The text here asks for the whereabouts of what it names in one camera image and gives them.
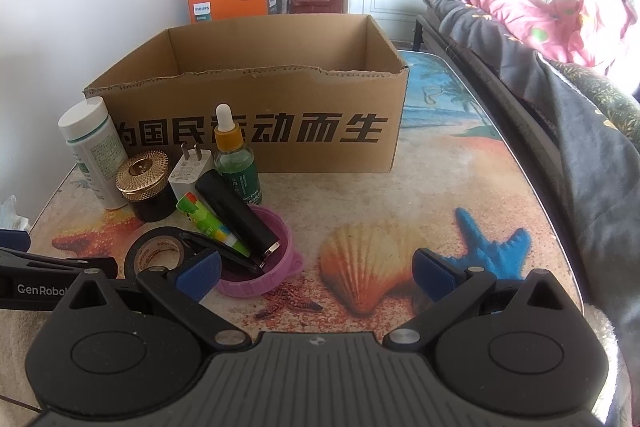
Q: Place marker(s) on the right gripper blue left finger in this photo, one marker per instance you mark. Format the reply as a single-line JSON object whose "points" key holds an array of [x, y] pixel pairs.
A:
{"points": [[179, 292]]}

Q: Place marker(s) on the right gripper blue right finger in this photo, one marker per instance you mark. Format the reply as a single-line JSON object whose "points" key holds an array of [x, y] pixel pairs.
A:
{"points": [[454, 292]]}

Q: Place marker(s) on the black electrical tape roll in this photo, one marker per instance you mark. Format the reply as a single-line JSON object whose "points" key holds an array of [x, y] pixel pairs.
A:
{"points": [[160, 247]]}

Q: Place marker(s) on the green glue stick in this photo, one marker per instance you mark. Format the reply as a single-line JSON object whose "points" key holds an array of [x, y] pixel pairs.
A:
{"points": [[207, 223]]}

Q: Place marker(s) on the black lighter case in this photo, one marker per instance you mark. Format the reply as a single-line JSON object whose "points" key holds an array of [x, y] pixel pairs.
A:
{"points": [[240, 219]]}

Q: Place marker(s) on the purple plastic lid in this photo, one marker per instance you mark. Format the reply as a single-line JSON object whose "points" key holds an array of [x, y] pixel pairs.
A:
{"points": [[285, 262]]}

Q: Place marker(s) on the white USB charger plug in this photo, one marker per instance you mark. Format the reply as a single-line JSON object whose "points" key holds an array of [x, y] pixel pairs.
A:
{"points": [[193, 162]]}

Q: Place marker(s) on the green dropper bottle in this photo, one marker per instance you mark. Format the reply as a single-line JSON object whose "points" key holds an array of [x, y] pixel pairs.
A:
{"points": [[234, 159]]}

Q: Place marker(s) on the gold lid dark jar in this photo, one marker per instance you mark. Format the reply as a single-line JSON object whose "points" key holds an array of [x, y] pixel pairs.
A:
{"points": [[143, 181]]}

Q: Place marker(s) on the white pill bottle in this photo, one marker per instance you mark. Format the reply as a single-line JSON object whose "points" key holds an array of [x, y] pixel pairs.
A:
{"points": [[90, 134]]}

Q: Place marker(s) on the large brown cardboard box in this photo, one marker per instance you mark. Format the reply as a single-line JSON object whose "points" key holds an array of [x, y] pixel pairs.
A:
{"points": [[317, 93]]}

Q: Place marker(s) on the pink floral quilt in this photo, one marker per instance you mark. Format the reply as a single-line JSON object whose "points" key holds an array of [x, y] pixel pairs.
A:
{"points": [[589, 33]]}

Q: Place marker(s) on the black metal bed frame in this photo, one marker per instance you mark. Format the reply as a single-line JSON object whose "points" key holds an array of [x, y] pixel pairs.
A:
{"points": [[513, 115]]}

